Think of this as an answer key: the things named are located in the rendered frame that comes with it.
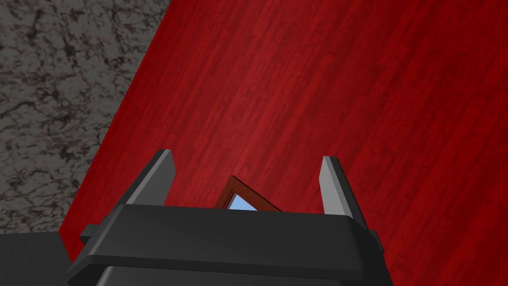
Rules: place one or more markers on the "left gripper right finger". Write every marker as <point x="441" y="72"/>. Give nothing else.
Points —
<point x="335" y="190"/>

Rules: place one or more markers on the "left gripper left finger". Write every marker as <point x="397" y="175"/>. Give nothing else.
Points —
<point x="152" y="182"/>

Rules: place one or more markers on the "brown framed window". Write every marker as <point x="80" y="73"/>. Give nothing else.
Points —
<point x="240" y="201"/>

